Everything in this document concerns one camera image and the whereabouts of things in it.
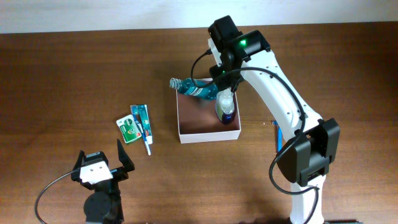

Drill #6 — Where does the blue mouthwash bottle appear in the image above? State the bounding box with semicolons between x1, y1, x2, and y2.
169;78;218;101

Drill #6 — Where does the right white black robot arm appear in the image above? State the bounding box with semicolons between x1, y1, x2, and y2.
208;16;340;223

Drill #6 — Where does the teal toothpaste tube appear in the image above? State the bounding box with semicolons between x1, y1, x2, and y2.
137;105;153;144

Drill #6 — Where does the green Dettol soap box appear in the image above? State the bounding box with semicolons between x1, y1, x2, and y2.
116;114;142;144

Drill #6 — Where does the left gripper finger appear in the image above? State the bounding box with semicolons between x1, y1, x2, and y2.
117;139;135;172
75;150;85;170

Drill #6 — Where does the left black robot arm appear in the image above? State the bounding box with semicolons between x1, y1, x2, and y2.
71;140;135;224

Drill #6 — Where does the clear pump sanitizer bottle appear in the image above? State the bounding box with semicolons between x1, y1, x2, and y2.
215;88;235;124

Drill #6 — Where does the blue disposable razor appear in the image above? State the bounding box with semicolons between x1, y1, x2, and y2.
272;120;283;152

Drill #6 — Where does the black cable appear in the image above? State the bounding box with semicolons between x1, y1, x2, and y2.
34;169;80;224
190;49;320;224

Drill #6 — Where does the blue white toothbrush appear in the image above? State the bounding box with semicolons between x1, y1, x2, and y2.
130;105;152;156

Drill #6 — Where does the white open cardboard box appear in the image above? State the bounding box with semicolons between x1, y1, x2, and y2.
175;78;241;144

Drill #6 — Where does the left black cable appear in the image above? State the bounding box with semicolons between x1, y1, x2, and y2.
34;169;80;224

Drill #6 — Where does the right black cable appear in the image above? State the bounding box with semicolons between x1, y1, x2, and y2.
190;49;320;224

